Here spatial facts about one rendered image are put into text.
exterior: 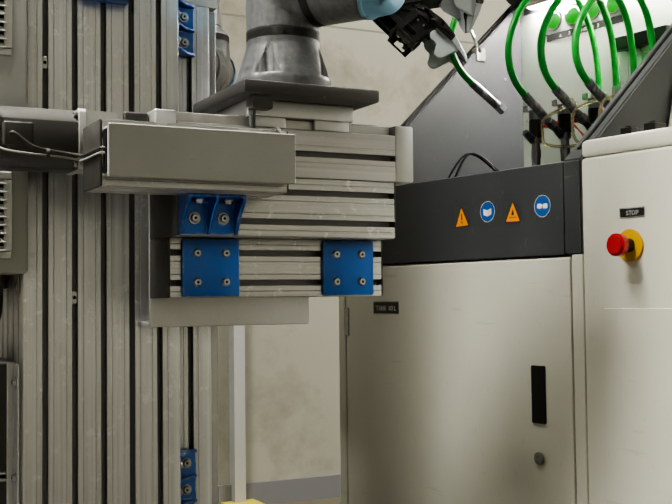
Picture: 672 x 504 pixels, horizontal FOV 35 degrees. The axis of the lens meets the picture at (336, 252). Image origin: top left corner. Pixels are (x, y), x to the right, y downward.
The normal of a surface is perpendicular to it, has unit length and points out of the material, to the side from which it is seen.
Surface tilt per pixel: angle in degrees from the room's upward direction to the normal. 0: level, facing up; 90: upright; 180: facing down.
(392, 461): 90
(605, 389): 90
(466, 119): 90
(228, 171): 90
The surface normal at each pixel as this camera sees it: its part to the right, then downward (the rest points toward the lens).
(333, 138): 0.45, -0.04
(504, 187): -0.81, -0.01
